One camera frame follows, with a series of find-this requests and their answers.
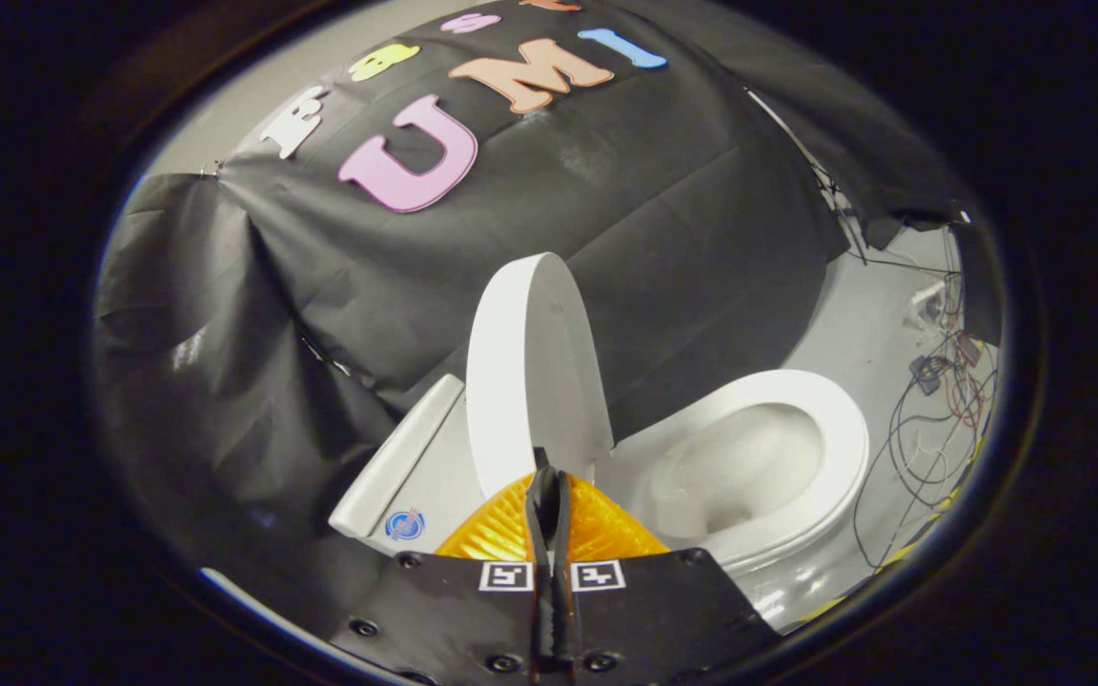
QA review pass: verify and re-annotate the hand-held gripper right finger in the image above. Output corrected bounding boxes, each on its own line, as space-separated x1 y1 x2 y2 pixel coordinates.
549 467 783 686

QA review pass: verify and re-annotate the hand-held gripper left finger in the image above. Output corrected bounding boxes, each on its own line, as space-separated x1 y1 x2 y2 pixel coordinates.
335 448 555 686

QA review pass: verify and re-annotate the white toilet lid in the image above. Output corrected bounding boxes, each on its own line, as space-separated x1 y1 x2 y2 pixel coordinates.
466 252 615 498

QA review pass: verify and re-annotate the white toilet bowl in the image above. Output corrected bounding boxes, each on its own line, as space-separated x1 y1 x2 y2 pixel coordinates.
597 434 869 632

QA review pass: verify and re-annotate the white toilet tank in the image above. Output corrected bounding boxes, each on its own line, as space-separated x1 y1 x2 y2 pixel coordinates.
328 373 491 558

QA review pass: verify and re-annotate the white toilet seat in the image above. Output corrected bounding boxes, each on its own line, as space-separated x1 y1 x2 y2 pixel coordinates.
618 370 871 573

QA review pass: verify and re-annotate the yellow black striped floor tape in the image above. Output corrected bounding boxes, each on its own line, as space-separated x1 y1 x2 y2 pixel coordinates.
797 486 974 625

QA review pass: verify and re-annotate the small black device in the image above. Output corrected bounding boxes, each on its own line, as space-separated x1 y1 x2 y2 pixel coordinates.
909 354 945 396

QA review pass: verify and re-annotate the black backdrop cloth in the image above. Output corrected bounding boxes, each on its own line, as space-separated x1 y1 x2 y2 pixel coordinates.
91 0 1003 611

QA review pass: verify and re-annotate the clear plastic bag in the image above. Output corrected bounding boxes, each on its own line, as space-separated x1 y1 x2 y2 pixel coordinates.
906 281 950 334

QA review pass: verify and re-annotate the tangle of cables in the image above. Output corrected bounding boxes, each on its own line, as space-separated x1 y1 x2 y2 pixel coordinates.
797 162 998 573

